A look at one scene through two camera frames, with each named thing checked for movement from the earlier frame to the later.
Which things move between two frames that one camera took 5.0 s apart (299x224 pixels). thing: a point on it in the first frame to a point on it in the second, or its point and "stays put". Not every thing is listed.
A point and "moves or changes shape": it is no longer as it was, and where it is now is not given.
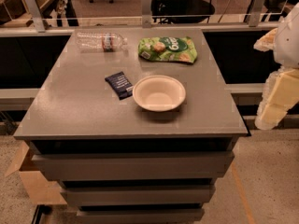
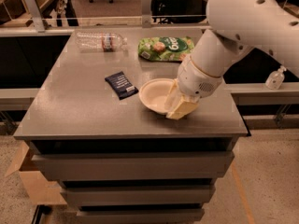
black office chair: x=178 y=5 stays put
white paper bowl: x=159 y=92 moves or changes shape
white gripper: x=289 y=44 to x=196 y=79
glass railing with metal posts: x=221 y=10 stays put
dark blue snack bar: x=121 y=84 stays put
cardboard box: x=43 y=192 stays put
